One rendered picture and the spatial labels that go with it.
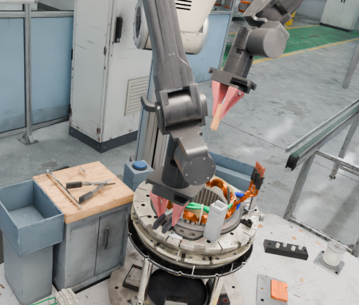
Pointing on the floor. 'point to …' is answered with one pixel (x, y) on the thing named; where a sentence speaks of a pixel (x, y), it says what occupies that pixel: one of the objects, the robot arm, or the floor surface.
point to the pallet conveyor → (307, 150)
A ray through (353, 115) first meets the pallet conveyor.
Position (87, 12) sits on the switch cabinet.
